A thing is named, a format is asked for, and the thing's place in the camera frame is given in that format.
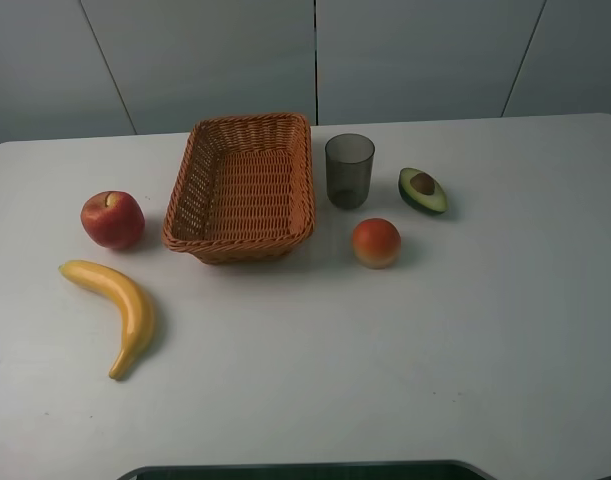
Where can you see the yellow banana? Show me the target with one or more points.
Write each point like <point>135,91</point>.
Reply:
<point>137,311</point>

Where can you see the halved avocado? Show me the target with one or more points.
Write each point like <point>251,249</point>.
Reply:
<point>422,191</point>

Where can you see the orange red peach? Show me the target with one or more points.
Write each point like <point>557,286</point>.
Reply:
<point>376,243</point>

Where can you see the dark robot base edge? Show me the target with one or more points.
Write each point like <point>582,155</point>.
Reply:
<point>429,469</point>

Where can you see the grey translucent cup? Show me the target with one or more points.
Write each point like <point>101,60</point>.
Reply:
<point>349,162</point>

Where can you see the red apple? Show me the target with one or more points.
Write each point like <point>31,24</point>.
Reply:
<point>113,220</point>

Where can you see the orange wicker basket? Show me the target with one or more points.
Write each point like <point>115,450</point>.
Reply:
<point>244,190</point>

